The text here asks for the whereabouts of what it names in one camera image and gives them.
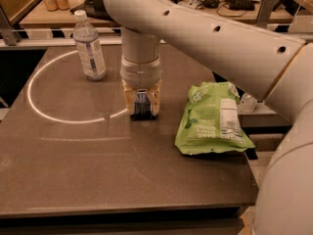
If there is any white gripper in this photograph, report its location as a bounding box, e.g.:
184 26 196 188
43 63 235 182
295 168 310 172
120 57 162 117

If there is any dark blue rxbar wrapper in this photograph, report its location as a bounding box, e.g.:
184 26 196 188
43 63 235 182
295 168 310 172
130 90 156 120

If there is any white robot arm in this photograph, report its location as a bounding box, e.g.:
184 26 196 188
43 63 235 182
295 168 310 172
104 0 313 235

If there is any green snack bag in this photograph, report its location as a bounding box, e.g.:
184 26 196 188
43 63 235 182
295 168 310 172
175 82 254 156

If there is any clear plastic water bottle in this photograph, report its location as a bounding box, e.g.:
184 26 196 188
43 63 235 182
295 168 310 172
73 10 107 80

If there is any black monitor stand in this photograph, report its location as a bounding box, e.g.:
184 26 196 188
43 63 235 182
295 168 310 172
70 0 112 21

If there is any clear sanitizer pump bottle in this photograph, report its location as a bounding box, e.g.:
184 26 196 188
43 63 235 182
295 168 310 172
239 93 257 113

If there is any grey side shelf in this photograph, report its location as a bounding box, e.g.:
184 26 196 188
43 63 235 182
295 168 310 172
239 103 291 127

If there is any black power adapter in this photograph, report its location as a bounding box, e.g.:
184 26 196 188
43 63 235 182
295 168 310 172
229 0 254 11

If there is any wooden back desk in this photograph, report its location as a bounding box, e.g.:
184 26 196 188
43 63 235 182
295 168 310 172
20 0 292 29

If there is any grey metal bracket left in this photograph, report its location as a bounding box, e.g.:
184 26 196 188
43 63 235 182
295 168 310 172
0 5 21 46

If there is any grey metal bracket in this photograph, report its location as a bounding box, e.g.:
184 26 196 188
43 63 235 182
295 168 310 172
0 5 21 46
256 0 277 28

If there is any grey metal rail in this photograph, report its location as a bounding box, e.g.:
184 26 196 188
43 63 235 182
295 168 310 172
0 32 313 51

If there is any grey metal bracket right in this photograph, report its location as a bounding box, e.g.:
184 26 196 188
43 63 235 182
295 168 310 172
256 0 277 28

